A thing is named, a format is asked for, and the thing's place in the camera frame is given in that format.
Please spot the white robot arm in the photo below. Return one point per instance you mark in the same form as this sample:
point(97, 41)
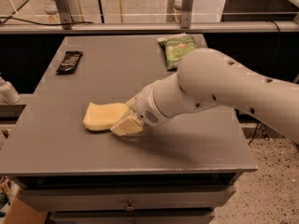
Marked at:
point(206, 78)

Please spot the grey cabinet with drawers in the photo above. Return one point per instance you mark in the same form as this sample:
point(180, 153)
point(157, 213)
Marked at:
point(175, 173)

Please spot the metal drawer knob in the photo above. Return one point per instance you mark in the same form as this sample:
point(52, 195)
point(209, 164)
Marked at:
point(129, 206)

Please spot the grey metal railing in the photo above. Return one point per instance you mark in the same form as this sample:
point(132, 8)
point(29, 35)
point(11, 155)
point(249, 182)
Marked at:
point(149, 16)

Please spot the black chocolate bar wrapper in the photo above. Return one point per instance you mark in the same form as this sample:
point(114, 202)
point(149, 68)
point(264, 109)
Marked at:
point(69, 63)

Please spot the yellow wavy sponge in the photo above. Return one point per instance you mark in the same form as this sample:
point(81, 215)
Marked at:
point(102, 117)

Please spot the cardboard box lower left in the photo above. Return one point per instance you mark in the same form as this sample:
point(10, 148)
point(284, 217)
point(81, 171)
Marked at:
point(21, 213)

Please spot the white pipe at left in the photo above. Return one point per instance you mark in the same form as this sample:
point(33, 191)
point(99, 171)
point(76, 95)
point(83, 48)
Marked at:
point(8, 92)

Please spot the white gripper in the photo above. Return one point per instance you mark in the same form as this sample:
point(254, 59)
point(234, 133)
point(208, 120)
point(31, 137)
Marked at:
point(147, 106)

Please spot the green jalapeno chip bag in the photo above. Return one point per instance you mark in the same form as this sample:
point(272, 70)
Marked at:
point(176, 47)

